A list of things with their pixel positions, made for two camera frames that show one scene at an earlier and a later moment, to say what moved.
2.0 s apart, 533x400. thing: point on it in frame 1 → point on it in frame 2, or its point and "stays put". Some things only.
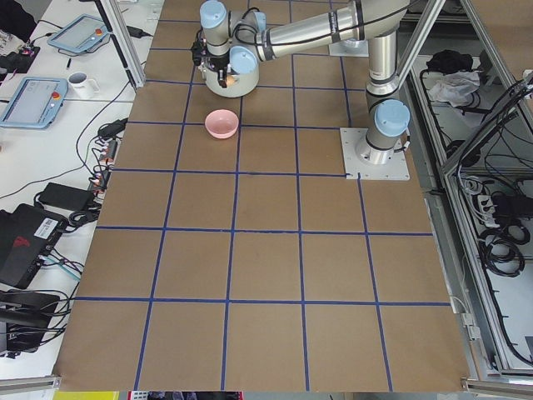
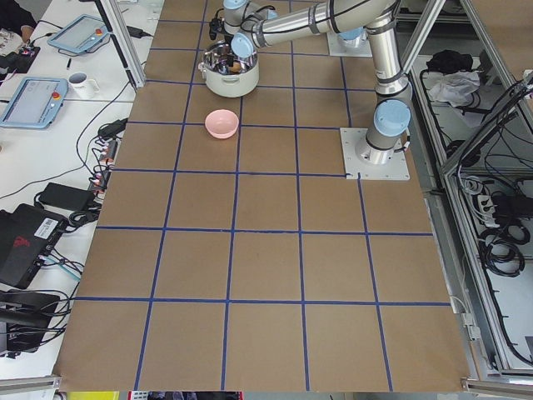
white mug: x=82 y=87 stays put
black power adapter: x=112 y=128 stays put
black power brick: x=67 y=196 stays put
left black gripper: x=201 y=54 → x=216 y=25
